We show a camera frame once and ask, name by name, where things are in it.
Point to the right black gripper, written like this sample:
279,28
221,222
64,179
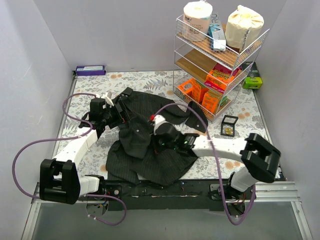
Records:
157,135

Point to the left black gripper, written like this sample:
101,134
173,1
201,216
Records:
122,110

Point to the black pinstriped shirt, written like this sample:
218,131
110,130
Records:
137,153

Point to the gold brooch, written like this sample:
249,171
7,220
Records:
229,131

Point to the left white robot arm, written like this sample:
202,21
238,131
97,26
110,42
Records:
59,178

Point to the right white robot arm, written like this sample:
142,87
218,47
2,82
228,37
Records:
260,158

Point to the black brooch display box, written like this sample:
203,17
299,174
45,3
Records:
228,121

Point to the purple flat box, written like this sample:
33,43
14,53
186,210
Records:
91,70

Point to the orange box left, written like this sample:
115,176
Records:
193,89

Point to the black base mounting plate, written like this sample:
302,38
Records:
185,194

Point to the orange pink snack box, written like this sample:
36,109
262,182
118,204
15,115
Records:
219,77

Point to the green black box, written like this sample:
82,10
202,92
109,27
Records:
253,80

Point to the blue white toothpaste box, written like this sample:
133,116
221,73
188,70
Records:
216,34

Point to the white toilet paper roll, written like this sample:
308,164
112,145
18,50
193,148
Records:
196,20

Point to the cream toilet paper roll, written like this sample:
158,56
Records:
243,27

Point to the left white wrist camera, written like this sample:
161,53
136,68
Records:
107,97

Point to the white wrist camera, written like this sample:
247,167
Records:
156,121
107,97

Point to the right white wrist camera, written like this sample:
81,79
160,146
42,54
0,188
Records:
156,121

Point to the white wire shelf rack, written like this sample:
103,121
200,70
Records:
196,59

